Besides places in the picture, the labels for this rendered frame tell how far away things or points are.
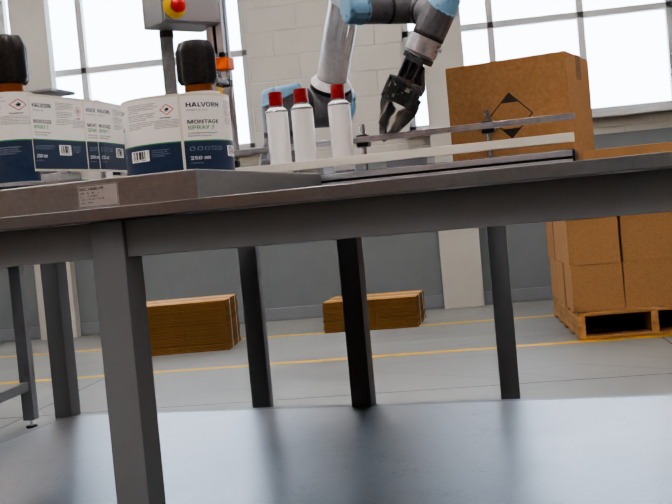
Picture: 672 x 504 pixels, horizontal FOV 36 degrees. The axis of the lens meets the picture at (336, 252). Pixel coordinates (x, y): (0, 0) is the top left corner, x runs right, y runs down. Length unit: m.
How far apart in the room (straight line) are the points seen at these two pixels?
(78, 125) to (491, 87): 1.00
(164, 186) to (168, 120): 0.20
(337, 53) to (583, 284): 3.09
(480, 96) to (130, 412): 1.26
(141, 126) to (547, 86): 1.05
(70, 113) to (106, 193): 0.42
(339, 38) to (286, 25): 5.28
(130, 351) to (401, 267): 6.30
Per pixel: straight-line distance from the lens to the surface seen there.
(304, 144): 2.41
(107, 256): 1.71
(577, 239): 5.68
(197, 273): 8.20
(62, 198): 1.80
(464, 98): 2.58
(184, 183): 1.69
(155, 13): 2.62
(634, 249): 5.73
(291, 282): 8.04
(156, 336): 6.64
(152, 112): 1.89
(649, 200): 1.50
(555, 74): 2.52
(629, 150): 2.18
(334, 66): 2.90
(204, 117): 1.89
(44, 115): 2.08
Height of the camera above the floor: 0.79
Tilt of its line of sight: 2 degrees down
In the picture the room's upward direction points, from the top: 5 degrees counter-clockwise
